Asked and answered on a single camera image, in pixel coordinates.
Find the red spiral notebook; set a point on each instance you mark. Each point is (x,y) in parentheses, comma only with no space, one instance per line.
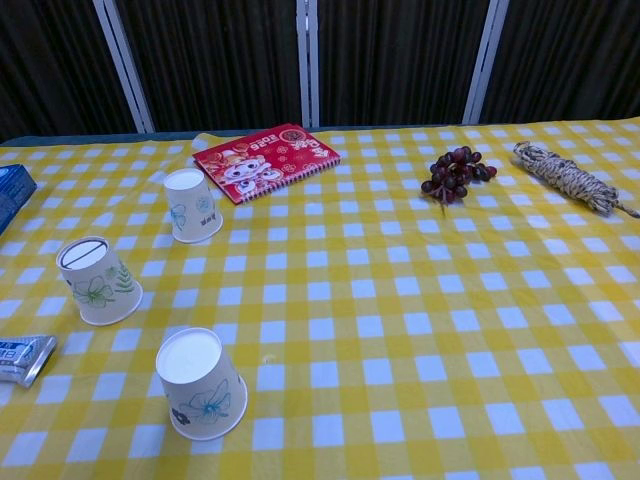
(260,160)

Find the paper cup with blue flower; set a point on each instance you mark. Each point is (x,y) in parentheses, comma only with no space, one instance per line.
(200,390)

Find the paper cup with printed text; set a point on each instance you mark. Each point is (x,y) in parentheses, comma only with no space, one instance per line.
(192,210)

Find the white screen frame post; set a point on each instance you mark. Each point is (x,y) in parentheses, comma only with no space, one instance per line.
(484,60)
(132,95)
(301,60)

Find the blue toothpaste box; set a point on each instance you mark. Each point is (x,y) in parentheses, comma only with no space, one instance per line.
(12,192)

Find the dark red grape bunch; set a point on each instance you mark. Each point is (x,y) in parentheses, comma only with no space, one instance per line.
(452,175)

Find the blue white toothpaste tube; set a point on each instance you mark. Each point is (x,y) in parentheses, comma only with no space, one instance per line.
(22,357)

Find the yellow white checkered tablecloth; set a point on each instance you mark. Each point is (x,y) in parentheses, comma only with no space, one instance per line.
(350,300)

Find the paper cup with green flower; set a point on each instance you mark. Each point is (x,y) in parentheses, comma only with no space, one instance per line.
(100,295)

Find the black pleated screen panel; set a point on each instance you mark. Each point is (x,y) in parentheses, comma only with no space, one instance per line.
(50,65)
(575,60)
(395,60)
(215,60)

